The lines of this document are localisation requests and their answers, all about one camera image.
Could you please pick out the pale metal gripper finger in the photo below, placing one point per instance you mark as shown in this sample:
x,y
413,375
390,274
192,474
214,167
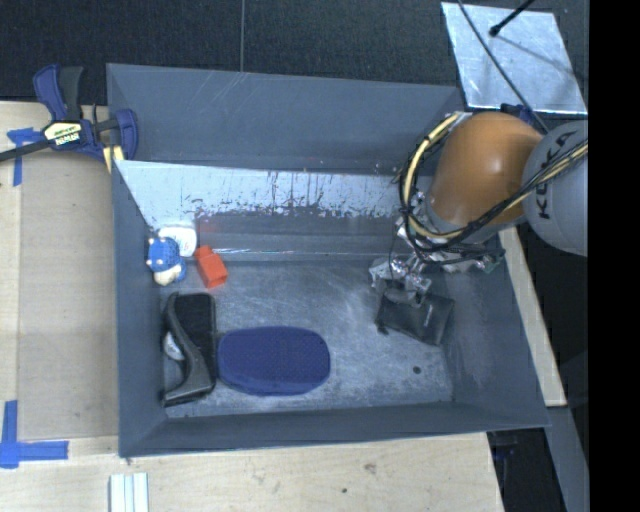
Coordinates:
x,y
383,274
417,286

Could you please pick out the black box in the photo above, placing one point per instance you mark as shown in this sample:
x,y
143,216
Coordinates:
x,y
420,320

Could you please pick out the grey metal bin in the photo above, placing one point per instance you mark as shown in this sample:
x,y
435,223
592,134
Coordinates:
x,y
300,310

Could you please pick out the blue oval sponge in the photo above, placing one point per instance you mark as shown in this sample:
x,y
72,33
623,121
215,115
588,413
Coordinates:
x,y
274,360

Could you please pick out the red block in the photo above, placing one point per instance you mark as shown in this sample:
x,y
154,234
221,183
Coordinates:
x,y
211,267

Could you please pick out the black sunglasses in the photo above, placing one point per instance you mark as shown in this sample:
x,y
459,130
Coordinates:
x,y
192,335

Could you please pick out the white plastic cup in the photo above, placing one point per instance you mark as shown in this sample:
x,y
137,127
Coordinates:
x,y
182,237

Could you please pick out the blue and white toy figure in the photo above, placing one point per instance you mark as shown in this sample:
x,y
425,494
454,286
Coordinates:
x,y
164,257

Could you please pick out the pale wood flat board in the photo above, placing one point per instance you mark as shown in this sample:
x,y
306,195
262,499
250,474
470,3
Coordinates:
x,y
65,300

